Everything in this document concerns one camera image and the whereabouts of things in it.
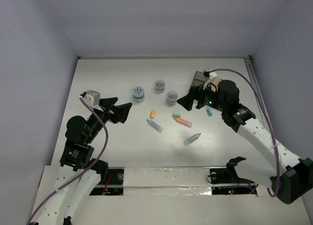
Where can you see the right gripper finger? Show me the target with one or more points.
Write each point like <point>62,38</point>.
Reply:
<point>201,100</point>
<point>187,101</point>

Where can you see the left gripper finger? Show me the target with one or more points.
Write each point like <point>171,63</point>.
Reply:
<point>107,103</point>
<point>121,112</point>

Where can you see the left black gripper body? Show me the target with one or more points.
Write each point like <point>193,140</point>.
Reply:
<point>109,111</point>

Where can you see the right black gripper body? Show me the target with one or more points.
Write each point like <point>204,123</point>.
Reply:
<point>212,101</point>

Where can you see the small blue eraser cap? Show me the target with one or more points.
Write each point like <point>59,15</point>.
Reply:
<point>209,112</point>

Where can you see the green eraser cap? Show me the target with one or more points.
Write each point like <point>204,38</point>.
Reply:
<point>176,115</point>

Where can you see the dark grey plastic bin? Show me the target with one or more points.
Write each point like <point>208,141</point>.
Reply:
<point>199,79</point>

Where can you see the orange pencil-shaped case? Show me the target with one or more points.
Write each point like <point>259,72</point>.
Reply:
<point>183,122</point>

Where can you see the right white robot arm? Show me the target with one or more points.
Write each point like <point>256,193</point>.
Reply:
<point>291,176</point>

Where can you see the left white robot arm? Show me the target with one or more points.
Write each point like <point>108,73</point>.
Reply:
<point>80,168</point>

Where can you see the blue pencil-shaped case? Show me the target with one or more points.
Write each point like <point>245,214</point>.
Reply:
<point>154,125</point>

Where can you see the teal pencil-shaped case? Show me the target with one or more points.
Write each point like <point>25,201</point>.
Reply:
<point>191,139</point>

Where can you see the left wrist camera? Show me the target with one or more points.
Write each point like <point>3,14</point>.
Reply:
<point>91,98</point>

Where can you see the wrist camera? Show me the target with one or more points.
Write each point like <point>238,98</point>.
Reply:
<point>91,98</point>
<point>211,76</point>

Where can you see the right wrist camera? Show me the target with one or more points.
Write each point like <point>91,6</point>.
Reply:
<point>211,76</point>

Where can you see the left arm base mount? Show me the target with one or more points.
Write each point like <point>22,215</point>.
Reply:
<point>112,185</point>

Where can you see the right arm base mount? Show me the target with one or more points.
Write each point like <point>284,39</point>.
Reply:
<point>225,181</point>

